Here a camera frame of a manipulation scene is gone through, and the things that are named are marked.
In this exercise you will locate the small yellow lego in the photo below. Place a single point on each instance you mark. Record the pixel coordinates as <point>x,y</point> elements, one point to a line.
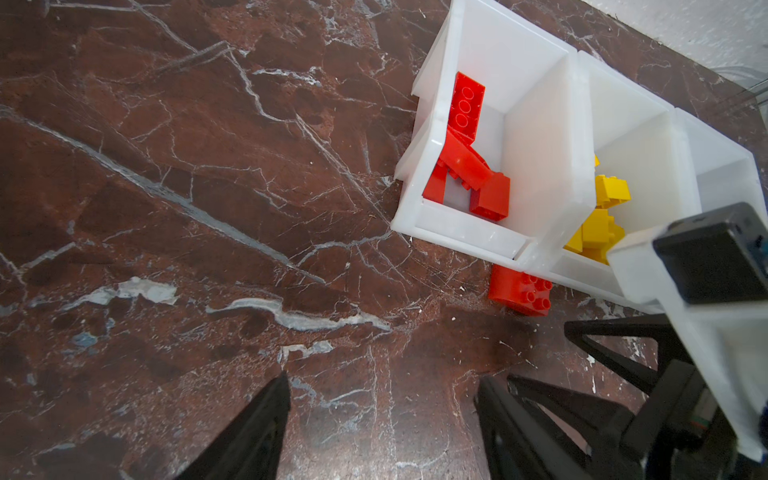
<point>611,191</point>

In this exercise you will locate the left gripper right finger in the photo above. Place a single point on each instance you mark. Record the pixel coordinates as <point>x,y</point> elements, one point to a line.
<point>518,444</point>

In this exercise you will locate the long red lego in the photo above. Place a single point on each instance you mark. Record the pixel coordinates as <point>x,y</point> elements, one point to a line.
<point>465,109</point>
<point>464,163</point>

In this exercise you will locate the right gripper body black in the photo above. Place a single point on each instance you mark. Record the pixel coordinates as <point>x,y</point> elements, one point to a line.
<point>708,274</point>

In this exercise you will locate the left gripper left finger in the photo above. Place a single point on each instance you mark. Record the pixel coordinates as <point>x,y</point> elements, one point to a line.
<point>250,446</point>

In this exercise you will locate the small red lego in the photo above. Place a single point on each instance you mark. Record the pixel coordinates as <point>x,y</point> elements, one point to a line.
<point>492,200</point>

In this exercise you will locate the red lego square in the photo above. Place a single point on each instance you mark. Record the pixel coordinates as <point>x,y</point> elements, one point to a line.
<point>436,185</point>

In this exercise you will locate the white three-compartment sorting bin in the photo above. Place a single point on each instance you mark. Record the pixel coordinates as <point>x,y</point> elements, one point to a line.
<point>552,119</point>

